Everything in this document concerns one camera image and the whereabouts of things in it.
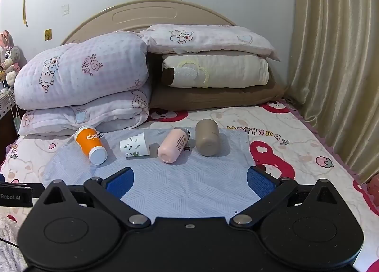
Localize taupe tumbler cup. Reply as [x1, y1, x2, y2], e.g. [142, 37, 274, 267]
[195, 119, 221, 156]

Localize white leaf-print paper cup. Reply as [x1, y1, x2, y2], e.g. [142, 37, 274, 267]
[119, 133, 150, 158]

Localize orange white paper cup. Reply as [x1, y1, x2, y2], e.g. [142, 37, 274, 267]
[74, 126, 108, 165]

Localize pink tumbler cup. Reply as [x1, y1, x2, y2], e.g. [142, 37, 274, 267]
[157, 128, 189, 164]

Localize cartoon bear bedsheet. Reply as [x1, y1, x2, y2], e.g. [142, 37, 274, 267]
[0, 99, 379, 272]

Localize light blue patterned mat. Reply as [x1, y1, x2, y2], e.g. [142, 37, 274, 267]
[41, 128, 260, 221]

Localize brown pillow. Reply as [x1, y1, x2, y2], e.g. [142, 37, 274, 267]
[146, 53, 286, 112]

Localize folded pink cartoon quilt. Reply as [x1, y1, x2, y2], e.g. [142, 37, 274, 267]
[14, 31, 151, 136]

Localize beige pleated curtain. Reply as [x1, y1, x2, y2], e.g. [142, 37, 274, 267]
[287, 0, 378, 182]

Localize plush bunny toy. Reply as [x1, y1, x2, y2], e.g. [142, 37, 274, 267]
[1, 30, 21, 88]

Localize cream white pillow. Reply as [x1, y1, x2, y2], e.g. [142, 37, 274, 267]
[162, 51, 269, 89]

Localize pink cartoon pillow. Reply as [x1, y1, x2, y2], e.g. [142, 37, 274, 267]
[140, 24, 279, 61]

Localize beige wooden headboard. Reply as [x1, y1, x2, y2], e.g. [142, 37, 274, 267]
[62, 0, 234, 44]

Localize yellow wall sticker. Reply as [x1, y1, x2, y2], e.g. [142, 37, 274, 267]
[44, 29, 52, 41]

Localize white wall switch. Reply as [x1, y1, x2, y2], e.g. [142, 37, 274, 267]
[61, 5, 70, 16]

